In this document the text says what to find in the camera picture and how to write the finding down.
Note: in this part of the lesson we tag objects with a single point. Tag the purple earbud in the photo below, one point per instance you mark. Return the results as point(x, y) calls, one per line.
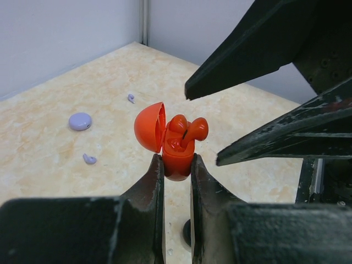
point(131, 98)
point(89, 159)

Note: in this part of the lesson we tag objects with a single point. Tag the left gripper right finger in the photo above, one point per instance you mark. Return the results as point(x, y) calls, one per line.
point(225, 229)

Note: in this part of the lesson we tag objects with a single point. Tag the orange earbud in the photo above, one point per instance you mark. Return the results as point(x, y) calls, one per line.
point(197, 130)
point(178, 124)

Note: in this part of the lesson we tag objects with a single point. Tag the black earbud charging case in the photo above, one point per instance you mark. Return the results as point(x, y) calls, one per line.
point(187, 233)

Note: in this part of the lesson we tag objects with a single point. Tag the purple earbud charging case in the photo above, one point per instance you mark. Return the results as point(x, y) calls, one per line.
point(80, 121)

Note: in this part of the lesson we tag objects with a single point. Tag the purple earbud left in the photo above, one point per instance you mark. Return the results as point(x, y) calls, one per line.
point(89, 159)

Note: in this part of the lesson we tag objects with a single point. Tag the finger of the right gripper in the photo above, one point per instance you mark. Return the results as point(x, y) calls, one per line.
point(319, 128)

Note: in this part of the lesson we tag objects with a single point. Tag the orange earbud charging case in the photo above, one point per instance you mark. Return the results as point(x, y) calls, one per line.
point(152, 132)

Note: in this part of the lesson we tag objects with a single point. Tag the purple earbud right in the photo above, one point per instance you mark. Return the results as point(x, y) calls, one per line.
point(131, 98)

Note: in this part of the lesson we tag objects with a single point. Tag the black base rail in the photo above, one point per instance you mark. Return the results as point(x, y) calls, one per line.
point(326, 181)

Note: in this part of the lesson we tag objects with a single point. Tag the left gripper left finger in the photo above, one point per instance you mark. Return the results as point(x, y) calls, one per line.
point(128, 228)

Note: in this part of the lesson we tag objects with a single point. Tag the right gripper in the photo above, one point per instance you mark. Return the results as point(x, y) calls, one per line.
point(270, 35)

